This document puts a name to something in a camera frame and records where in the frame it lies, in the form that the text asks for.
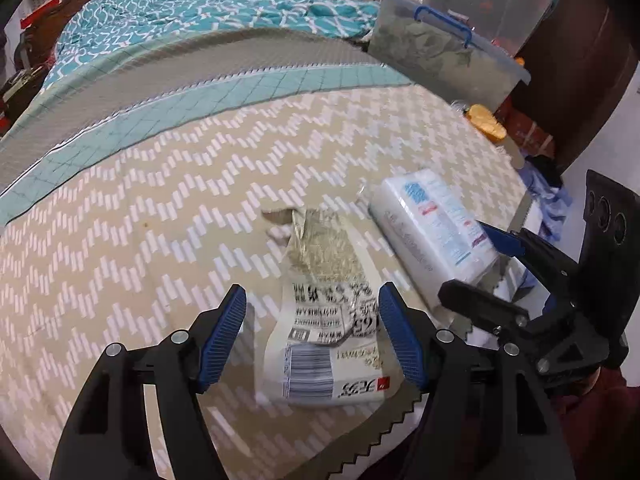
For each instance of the white tissue pack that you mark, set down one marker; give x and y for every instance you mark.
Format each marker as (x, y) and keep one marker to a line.
(434, 236)

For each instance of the teal patterned quilt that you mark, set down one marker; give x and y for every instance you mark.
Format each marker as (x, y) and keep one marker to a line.
(102, 27)

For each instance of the dark red sleeve forearm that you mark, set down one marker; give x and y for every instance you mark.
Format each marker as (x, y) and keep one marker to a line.
(601, 428)

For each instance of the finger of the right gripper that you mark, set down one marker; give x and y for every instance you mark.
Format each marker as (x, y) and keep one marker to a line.
(486, 311)
(520, 249)

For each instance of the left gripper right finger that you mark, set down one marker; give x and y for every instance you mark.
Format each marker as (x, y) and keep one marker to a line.
(486, 417)

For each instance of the orange peel half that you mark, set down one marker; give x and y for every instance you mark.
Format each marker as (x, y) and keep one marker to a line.
(485, 122)

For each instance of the white snack wrapper bag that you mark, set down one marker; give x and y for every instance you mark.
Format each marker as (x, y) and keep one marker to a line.
(329, 346)

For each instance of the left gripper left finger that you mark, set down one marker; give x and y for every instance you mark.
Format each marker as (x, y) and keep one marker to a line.
(107, 436)

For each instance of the clear storage box blue handle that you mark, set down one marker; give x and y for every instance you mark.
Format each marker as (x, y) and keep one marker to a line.
(443, 55)

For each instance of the blue cloth on floor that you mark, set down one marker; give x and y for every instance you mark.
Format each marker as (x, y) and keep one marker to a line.
(544, 182)

